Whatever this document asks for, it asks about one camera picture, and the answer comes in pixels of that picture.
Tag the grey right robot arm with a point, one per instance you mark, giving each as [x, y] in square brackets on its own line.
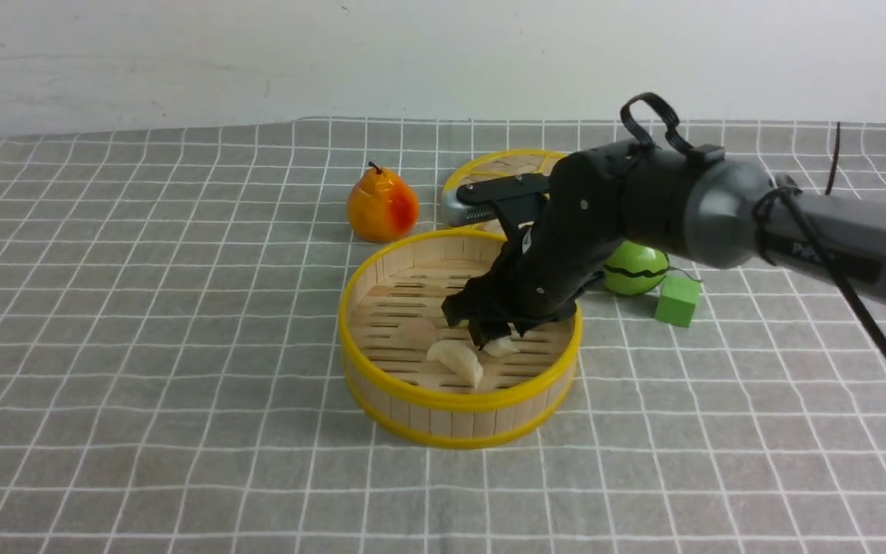
[719, 213]

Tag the cream toy dumpling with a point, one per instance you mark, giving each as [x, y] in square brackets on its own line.
[459, 359]

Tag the white toy dumpling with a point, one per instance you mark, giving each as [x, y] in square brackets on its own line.
[501, 348]

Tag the green toy watermelon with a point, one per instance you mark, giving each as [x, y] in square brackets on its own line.
[634, 270]

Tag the woven bamboo steamer lid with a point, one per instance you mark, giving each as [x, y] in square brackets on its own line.
[487, 167]

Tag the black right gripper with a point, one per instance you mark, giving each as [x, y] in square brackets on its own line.
[542, 267]

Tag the green wooden cube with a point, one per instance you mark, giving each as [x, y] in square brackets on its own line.
[677, 301]

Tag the orange toy pear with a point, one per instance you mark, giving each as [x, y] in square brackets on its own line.
[381, 207]

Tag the bamboo steamer tray yellow rim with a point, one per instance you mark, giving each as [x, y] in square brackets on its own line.
[422, 400]

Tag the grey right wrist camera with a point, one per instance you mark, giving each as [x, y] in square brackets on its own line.
[512, 200]

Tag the grey checkered tablecloth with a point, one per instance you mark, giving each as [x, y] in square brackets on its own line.
[170, 379]

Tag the pink toy dumpling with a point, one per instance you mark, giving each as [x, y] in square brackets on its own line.
[415, 333]

